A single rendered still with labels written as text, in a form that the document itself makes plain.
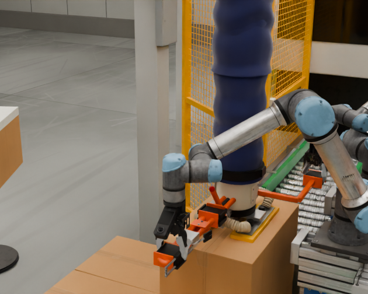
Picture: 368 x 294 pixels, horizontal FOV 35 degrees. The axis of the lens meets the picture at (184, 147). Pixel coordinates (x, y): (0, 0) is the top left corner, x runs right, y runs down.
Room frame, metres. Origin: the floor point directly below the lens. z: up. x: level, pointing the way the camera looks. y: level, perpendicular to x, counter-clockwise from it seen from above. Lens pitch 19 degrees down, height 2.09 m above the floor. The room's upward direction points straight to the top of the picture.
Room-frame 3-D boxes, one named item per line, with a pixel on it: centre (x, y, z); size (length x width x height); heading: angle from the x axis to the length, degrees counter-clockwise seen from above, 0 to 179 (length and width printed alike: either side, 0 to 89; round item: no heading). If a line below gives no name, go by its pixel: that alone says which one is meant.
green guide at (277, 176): (4.12, -0.81, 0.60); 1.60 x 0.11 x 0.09; 154
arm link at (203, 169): (1.82, -0.07, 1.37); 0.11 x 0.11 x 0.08; 5
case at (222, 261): (2.30, -0.21, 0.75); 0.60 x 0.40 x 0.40; 153
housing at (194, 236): (1.90, -0.02, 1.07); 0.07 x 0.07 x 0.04; 63
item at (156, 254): (1.78, 0.05, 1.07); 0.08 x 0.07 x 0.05; 153
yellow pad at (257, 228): (2.27, -0.31, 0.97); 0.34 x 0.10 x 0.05; 153
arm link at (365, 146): (2.43, -0.84, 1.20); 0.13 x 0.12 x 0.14; 26
